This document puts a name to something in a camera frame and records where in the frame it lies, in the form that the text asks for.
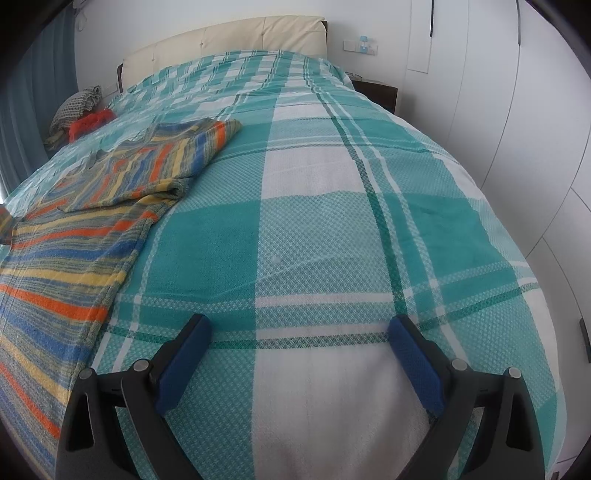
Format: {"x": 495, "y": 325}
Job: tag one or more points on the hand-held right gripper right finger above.
{"x": 418, "y": 364}

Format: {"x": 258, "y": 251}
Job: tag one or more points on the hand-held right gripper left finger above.
{"x": 179, "y": 364}

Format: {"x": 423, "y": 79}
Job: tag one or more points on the striped knitted garment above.
{"x": 87, "y": 240}

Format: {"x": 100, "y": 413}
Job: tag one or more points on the teal plaid blanket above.
{"x": 332, "y": 240}

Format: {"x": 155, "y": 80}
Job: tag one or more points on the red cloth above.
{"x": 90, "y": 122}

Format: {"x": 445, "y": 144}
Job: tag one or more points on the checked pillow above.
{"x": 74, "y": 110}

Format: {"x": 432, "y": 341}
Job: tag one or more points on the dark wooden nightstand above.
{"x": 376, "y": 92}

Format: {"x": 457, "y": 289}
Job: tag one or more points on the blue curtain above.
{"x": 34, "y": 92}

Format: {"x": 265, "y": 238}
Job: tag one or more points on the cream padded headboard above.
{"x": 221, "y": 48}

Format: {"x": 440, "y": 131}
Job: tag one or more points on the white wall socket panel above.
{"x": 360, "y": 45}

